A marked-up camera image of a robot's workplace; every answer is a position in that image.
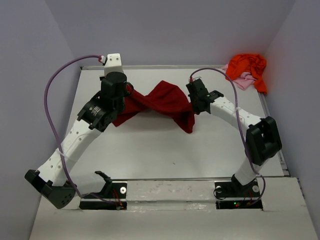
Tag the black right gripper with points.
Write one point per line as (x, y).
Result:
(195, 100)

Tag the orange t-shirt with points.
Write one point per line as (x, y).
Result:
(257, 64)

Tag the pink t-shirt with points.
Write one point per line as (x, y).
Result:
(240, 75)

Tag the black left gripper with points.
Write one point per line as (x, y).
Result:
(122, 103)

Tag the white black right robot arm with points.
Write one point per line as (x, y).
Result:
(261, 137)

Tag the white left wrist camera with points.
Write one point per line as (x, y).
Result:
(113, 64)

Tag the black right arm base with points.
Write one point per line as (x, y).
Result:
(228, 198)

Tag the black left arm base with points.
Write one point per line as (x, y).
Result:
(110, 198)

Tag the dark red t-shirt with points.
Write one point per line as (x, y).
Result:
(166, 99)

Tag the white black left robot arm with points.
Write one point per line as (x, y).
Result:
(52, 179)

